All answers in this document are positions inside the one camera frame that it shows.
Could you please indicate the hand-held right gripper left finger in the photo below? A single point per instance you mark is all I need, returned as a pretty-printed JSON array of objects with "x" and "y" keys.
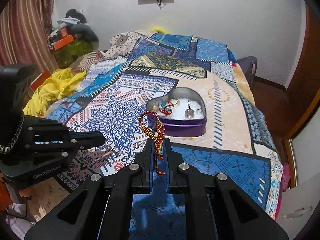
[{"x": 147, "y": 160}]

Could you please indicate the striped bed sheet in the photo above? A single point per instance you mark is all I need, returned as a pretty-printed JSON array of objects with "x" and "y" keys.
[{"x": 87, "y": 60}]

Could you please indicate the small silver earring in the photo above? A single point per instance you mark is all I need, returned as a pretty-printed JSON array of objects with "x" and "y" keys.
[{"x": 108, "y": 147}]

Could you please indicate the pile of clothes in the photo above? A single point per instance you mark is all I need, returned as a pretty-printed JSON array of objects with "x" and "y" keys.
[{"x": 77, "y": 23}]

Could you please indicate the yellow cloth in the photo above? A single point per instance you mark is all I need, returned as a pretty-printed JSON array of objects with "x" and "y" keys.
[{"x": 57, "y": 85}]

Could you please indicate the dark purple bag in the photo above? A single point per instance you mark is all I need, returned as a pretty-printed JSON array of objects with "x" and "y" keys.
[{"x": 247, "y": 67}]

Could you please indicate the orange box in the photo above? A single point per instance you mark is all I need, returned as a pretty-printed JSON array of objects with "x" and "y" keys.
[{"x": 63, "y": 43}]

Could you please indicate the wooden wardrobe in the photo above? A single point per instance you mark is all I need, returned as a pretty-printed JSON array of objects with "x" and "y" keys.
[{"x": 305, "y": 80}]

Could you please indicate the purple heart-shaped tin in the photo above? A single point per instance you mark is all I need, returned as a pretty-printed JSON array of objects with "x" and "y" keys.
[{"x": 185, "y": 127}]

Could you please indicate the green patterned cloth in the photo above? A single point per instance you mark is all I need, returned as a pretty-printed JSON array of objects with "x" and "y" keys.
[{"x": 75, "y": 52}]

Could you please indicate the striped red curtain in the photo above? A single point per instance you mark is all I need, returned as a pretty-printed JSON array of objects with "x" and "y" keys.
[{"x": 22, "y": 30}]

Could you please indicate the blue patchwork blanket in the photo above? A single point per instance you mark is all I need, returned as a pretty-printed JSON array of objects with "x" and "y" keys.
[{"x": 225, "y": 105}]

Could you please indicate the red flat box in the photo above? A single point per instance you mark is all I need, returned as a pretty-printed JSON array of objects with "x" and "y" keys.
[{"x": 40, "y": 78}]

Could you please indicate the pink plastic object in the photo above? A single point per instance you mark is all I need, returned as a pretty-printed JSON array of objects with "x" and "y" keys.
[{"x": 286, "y": 176}]

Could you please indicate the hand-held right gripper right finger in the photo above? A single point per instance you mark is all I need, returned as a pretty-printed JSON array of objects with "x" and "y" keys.
[{"x": 172, "y": 162}]

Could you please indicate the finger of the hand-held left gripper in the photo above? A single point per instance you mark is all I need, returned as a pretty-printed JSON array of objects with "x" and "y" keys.
[
  {"x": 87, "y": 143},
  {"x": 50, "y": 128}
]

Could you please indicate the silver pendant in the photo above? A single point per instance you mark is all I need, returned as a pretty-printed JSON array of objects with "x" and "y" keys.
[{"x": 189, "y": 111}]

